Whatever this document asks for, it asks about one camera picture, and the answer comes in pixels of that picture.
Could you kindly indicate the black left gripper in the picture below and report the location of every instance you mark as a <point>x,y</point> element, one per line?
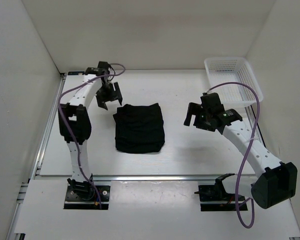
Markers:
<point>101,100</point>

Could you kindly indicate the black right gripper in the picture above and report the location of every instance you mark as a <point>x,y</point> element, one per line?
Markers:
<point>192,110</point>

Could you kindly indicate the black shorts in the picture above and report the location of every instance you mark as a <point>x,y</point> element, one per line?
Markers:
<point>139,129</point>

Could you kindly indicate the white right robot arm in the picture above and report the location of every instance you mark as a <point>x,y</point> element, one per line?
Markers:
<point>276,180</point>

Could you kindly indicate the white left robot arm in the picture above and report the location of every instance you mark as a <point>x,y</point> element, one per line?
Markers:
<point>75,126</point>

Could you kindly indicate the white plastic basket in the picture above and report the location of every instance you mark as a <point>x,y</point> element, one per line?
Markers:
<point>238,71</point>

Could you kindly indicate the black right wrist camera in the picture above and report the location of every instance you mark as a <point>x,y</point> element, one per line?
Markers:
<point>226,116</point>

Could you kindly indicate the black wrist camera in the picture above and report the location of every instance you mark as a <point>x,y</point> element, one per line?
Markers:
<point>226,116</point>
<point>103,68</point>

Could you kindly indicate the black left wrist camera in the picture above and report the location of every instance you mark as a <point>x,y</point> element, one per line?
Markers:
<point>103,68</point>

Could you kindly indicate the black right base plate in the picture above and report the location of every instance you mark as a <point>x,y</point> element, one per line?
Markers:
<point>214,197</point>

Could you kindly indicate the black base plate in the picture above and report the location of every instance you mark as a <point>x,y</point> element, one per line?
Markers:
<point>73,201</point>
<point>214,197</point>

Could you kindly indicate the aluminium table edge rail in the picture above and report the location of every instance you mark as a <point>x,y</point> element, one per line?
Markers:
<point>105,178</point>

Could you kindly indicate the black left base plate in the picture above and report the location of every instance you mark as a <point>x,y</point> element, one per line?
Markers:
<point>73,201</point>

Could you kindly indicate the aluminium left frame rail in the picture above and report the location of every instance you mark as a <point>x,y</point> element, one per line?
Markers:
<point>36,162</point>

